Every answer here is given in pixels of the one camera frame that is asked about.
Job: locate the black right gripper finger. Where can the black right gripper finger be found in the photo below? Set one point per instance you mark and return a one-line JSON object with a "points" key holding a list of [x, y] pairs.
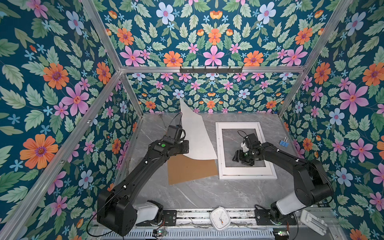
{"points": [[238, 156], [251, 163]]}

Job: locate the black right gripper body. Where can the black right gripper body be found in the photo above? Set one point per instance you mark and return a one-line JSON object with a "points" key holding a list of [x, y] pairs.
{"points": [[246, 155]]}

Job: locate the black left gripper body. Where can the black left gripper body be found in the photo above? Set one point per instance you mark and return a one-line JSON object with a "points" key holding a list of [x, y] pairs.
{"points": [[181, 146]]}

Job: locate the clear acrylic sheet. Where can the clear acrylic sheet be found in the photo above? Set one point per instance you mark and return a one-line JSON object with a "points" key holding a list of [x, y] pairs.
{"points": [[232, 139]]}

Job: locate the red printed photo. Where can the red printed photo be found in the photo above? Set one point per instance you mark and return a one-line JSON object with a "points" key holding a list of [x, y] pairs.
{"points": [[200, 145]]}

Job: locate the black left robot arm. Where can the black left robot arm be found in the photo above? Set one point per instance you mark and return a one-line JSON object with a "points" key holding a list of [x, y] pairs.
{"points": [[117, 209]]}

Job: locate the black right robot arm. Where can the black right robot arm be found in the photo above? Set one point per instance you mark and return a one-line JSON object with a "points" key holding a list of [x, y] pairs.
{"points": [[310, 182]]}

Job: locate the brown backing board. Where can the brown backing board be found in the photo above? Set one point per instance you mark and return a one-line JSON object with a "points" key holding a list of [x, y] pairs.
{"points": [[183, 169]]}

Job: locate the blue binder clip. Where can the blue binder clip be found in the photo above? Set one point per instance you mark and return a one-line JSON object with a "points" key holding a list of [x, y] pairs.
{"points": [[284, 142]]}

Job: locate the white square clock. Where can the white square clock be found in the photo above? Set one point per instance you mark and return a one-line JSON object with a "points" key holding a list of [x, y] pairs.
{"points": [[220, 219]]}

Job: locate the white plastic holder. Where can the white plastic holder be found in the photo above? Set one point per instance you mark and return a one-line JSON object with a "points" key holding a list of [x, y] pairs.
{"points": [[311, 221]]}

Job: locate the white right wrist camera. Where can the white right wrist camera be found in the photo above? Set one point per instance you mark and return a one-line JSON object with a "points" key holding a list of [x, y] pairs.
{"points": [[244, 147]]}

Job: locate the white picture frame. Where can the white picture frame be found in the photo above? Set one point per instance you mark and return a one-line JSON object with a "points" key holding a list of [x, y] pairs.
{"points": [[246, 177]]}

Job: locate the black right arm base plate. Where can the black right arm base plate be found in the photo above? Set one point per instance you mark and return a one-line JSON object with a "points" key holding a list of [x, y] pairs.
{"points": [[263, 218]]}

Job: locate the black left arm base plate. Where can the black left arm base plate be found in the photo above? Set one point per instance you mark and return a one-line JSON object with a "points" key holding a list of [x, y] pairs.
{"points": [[163, 217]]}

